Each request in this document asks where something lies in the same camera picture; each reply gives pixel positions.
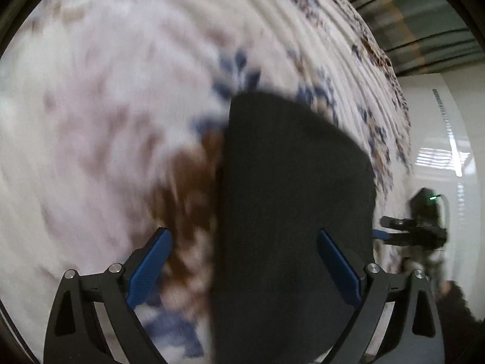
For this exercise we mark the striped curtain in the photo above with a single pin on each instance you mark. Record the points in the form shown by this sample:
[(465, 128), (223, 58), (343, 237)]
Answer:
[(413, 19)]

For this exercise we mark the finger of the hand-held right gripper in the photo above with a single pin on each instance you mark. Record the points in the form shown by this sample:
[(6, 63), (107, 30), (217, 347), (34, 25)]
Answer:
[(388, 237), (396, 222)]

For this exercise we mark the person's right hand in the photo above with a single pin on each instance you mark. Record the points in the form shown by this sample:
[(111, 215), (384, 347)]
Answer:
[(411, 263)]

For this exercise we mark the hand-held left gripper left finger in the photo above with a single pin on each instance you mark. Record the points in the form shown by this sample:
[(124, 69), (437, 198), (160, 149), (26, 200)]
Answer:
[(149, 265)]

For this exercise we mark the black garment with striped trim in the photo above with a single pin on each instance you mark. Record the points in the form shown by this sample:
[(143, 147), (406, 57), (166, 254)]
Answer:
[(288, 216)]

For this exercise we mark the dark cloth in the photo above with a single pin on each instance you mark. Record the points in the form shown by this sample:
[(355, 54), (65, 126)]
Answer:
[(458, 326)]

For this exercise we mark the white glossy cabinet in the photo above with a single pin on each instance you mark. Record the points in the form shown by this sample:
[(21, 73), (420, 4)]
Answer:
[(454, 140)]

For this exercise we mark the floral fleece blanket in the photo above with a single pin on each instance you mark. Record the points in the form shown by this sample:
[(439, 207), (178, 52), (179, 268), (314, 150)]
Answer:
[(94, 121)]

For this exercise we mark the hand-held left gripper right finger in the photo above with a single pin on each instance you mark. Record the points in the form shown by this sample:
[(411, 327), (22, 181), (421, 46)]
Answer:
[(339, 269)]

